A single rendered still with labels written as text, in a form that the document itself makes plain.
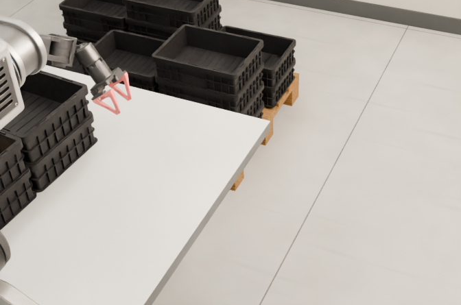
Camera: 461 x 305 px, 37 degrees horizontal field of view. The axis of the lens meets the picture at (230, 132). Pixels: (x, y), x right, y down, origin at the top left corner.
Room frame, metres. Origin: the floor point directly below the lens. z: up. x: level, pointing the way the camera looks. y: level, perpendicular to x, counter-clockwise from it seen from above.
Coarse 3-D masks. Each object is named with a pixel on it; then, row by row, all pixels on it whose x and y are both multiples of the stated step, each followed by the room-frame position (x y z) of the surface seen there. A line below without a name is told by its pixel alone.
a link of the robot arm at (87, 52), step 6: (90, 42) 1.69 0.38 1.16; (78, 48) 1.70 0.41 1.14; (84, 48) 1.66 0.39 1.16; (90, 48) 1.66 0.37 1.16; (78, 54) 1.65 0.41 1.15; (84, 54) 1.65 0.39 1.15; (90, 54) 1.65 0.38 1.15; (96, 54) 1.66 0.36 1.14; (84, 60) 1.64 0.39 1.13; (90, 60) 1.64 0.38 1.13; (96, 60) 1.66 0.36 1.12; (84, 66) 1.64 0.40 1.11
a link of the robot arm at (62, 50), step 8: (48, 40) 1.64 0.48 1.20; (56, 40) 1.65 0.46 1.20; (64, 40) 1.66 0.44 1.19; (72, 40) 1.67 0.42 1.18; (48, 48) 1.63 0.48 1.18; (56, 48) 1.64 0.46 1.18; (64, 48) 1.65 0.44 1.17; (48, 56) 1.62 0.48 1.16; (56, 56) 1.63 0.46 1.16; (64, 56) 1.64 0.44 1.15
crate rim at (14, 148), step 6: (0, 132) 1.60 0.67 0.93; (6, 132) 1.60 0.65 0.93; (12, 138) 1.57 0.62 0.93; (18, 138) 1.57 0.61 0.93; (12, 144) 1.54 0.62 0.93; (18, 144) 1.54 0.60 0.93; (6, 150) 1.52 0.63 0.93; (12, 150) 1.52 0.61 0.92; (18, 150) 1.54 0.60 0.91; (0, 156) 1.49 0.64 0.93; (6, 156) 1.50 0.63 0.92; (0, 162) 1.48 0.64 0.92
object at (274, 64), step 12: (252, 36) 3.06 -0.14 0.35; (264, 36) 3.03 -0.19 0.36; (276, 36) 3.00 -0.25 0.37; (264, 48) 3.03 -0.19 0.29; (276, 48) 3.00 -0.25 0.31; (288, 48) 2.89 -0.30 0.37; (264, 60) 2.95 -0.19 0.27; (276, 60) 2.94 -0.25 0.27; (288, 60) 2.87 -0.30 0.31; (264, 72) 2.72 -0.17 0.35; (276, 72) 2.75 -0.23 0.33; (288, 72) 2.86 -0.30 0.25; (264, 84) 2.73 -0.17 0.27; (276, 84) 2.73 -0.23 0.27; (288, 84) 2.89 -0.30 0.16; (264, 96) 2.73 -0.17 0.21; (276, 96) 2.75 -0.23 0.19
